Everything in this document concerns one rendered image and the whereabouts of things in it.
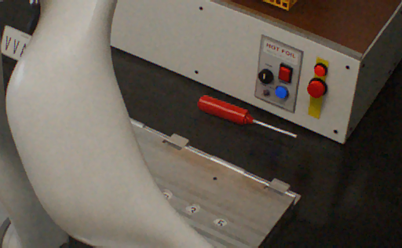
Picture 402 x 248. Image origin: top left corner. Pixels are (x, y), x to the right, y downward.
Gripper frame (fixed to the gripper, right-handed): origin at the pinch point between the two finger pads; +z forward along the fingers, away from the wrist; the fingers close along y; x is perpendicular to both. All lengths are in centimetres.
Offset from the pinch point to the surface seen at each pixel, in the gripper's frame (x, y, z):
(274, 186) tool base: 17.9, 9.9, 24.7
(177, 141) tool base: 0.1, 9.9, 24.9
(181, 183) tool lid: 5.8, 11.2, 17.0
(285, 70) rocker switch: 10.1, -2.1, 39.5
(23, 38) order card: -37.6, 7.0, 30.2
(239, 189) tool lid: 13.8, 10.4, 20.6
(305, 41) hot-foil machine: 12.5, -8.7, 38.9
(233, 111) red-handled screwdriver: 3.4, 8.0, 37.5
